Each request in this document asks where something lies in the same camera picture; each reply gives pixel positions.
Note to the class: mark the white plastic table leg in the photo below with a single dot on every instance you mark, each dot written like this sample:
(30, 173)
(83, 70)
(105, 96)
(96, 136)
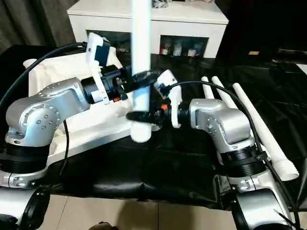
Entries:
(224, 92)
(141, 36)
(207, 88)
(254, 115)

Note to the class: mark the white plastic table top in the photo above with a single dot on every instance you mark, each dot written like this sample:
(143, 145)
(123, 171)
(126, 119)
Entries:
(48, 74)

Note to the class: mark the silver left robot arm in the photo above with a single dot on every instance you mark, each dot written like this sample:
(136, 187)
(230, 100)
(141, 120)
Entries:
(36, 115)

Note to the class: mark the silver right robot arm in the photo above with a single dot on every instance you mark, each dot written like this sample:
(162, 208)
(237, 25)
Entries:
(223, 119)

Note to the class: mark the white jar red label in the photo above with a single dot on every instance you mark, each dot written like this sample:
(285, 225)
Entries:
(164, 51)

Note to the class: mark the black work mat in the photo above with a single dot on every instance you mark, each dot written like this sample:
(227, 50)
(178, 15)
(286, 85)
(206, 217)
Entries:
(180, 155)

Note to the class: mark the white cup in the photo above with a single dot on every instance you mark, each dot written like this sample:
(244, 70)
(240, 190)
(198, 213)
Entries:
(191, 52)

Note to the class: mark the white sideboard cabinet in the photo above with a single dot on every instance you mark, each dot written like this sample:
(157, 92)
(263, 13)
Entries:
(182, 26)

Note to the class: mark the grey tangled bundle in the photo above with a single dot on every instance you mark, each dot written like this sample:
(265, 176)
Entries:
(160, 4)

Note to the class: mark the grey curtain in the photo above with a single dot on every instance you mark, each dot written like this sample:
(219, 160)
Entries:
(31, 21)

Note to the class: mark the small yellow box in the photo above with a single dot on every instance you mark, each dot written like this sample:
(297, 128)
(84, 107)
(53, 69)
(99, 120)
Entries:
(254, 52)

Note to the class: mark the black robot foot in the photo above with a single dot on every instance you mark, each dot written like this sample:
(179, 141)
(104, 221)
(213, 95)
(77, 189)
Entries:
(104, 227)

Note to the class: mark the white side table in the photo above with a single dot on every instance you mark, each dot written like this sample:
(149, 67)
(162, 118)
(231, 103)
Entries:
(302, 69)

